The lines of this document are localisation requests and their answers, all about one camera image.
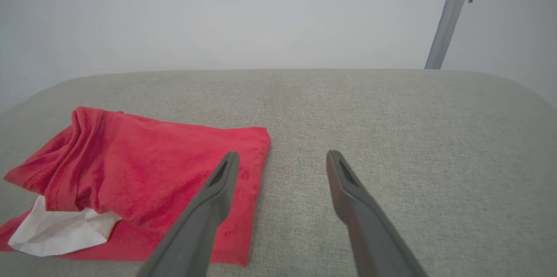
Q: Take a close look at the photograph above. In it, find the grey metal wall rail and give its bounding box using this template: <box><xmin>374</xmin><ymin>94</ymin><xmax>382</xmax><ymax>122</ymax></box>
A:
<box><xmin>424</xmin><ymin>0</ymin><xmax>477</xmax><ymax>70</ymax></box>

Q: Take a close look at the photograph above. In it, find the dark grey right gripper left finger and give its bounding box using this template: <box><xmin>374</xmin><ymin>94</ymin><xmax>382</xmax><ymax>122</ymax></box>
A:
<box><xmin>137</xmin><ymin>151</ymin><xmax>241</xmax><ymax>277</ymax></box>

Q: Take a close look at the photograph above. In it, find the red and white t-shirt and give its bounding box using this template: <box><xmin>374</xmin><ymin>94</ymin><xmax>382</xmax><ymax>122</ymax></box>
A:
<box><xmin>0</xmin><ymin>107</ymin><xmax>272</xmax><ymax>268</ymax></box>

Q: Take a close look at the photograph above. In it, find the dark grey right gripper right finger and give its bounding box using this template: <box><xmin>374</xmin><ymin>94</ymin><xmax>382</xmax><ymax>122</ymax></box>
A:
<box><xmin>326</xmin><ymin>150</ymin><xmax>429</xmax><ymax>277</ymax></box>

